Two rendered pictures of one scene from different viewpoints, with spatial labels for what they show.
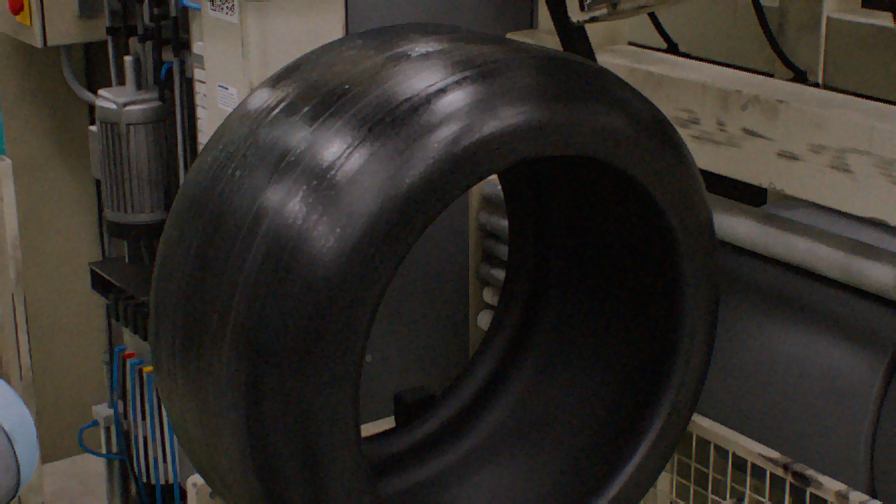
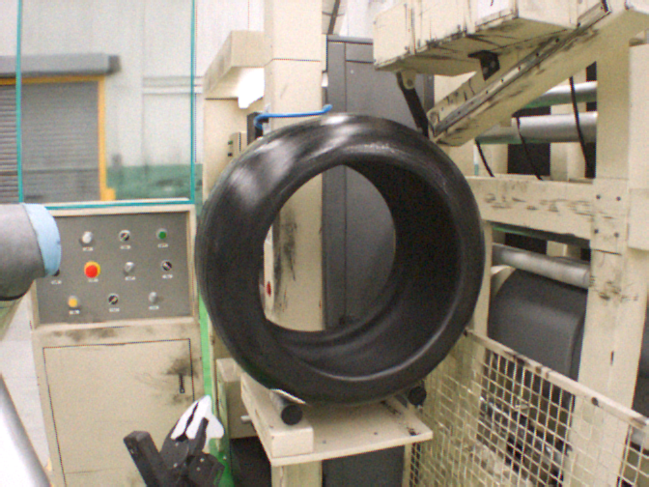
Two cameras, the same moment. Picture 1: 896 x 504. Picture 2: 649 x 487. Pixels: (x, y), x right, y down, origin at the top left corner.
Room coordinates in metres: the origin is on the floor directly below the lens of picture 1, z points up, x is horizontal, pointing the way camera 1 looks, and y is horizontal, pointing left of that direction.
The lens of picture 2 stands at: (0.42, -0.30, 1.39)
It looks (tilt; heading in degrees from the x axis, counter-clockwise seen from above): 8 degrees down; 16
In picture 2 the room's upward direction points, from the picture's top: straight up
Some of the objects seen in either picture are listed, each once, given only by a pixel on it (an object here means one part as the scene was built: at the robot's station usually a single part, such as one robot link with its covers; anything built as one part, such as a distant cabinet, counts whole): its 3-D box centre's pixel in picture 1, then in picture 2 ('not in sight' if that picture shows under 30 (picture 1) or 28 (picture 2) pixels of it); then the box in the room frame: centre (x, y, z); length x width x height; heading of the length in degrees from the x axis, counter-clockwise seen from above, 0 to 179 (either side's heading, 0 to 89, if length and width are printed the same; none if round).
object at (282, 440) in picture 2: not in sight; (272, 408); (1.50, 0.13, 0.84); 0.36 x 0.09 x 0.06; 34
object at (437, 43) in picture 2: not in sight; (475, 23); (1.64, -0.30, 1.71); 0.61 x 0.25 x 0.15; 34
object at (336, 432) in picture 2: not in sight; (329, 415); (1.58, 0.02, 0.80); 0.37 x 0.36 x 0.02; 124
